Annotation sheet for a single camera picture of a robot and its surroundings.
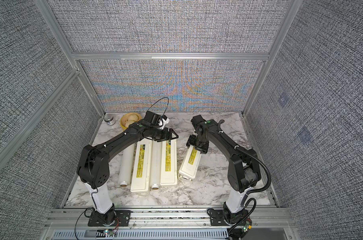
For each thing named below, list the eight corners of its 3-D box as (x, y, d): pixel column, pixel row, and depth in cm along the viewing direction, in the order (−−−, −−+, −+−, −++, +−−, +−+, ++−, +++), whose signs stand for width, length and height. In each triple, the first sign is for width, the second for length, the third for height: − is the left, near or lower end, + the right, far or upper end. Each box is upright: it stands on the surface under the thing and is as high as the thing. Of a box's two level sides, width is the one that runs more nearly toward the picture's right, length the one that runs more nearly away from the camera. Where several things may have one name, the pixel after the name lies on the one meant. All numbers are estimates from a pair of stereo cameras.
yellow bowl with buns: (117, 126, 113) (114, 121, 109) (132, 114, 121) (130, 109, 117) (127, 133, 109) (125, 128, 105) (142, 120, 117) (140, 114, 113)
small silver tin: (104, 126, 114) (101, 121, 110) (108, 118, 119) (105, 113, 115) (114, 126, 114) (111, 121, 110) (117, 118, 119) (114, 113, 115)
